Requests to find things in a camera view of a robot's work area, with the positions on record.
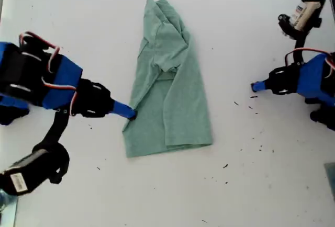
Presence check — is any black camera stalk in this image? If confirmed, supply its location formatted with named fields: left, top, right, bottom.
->
left=292, top=32, right=311, bottom=67
left=31, top=108, right=70, bottom=154

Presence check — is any red white servo wire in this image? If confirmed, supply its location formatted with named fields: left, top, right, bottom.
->
left=284, top=47, right=335, bottom=78
left=19, top=31, right=79, bottom=117

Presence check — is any green t shirt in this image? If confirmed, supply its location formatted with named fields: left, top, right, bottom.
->
left=122, top=0, right=213, bottom=158

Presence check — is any shiny steel plate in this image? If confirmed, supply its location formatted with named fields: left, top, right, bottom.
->
left=0, top=189, right=19, bottom=227

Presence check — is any black camera box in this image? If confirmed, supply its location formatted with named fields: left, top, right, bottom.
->
left=277, top=0, right=327, bottom=39
left=0, top=143, right=71, bottom=198

